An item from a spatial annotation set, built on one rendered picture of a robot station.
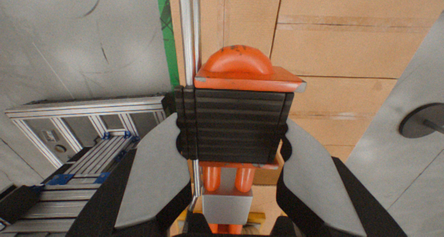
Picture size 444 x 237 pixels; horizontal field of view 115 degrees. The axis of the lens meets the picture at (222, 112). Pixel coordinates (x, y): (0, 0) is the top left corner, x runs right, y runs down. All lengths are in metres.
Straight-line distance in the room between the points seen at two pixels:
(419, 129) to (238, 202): 2.28
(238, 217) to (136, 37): 1.29
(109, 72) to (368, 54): 1.66
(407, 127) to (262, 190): 1.97
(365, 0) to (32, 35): 2.00
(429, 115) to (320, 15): 1.79
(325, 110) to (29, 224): 1.26
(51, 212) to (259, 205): 0.73
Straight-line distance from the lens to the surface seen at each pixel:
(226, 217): 0.24
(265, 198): 0.50
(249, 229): 0.52
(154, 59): 1.32
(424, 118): 2.33
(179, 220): 0.58
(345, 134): 1.06
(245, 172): 0.17
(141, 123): 1.36
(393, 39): 0.93
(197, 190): 0.18
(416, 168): 2.98
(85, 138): 1.76
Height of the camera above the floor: 1.19
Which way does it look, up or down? 61 degrees down
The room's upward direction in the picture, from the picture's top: 179 degrees counter-clockwise
